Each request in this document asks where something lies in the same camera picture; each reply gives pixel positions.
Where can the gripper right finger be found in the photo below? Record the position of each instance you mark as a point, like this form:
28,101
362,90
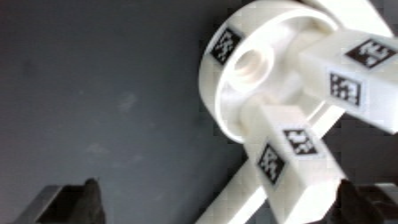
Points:
367,204

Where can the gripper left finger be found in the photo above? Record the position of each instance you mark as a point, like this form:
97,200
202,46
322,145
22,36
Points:
67,204

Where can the white stool leg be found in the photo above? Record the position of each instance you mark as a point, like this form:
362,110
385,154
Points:
349,67
299,171

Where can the white right wall block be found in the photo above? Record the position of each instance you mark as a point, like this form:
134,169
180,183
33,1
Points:
244,197

